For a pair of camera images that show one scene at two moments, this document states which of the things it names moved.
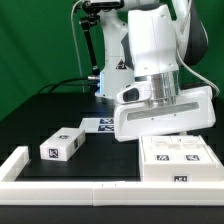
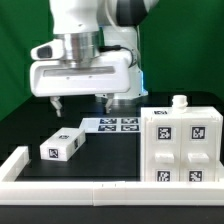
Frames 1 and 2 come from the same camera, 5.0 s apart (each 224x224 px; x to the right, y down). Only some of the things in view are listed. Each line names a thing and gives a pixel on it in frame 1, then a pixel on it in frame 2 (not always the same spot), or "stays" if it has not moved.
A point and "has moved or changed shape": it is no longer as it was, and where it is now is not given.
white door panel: x=190 y=149 has moved or changed shape
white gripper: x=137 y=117 to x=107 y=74
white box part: x=62 y=144 stays
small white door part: x=157 y=149 has moved or changed shape
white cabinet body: x=185 y=158 has moved or changed shape
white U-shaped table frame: x=99 y=193 stays
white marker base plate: x=98 y=125 stays
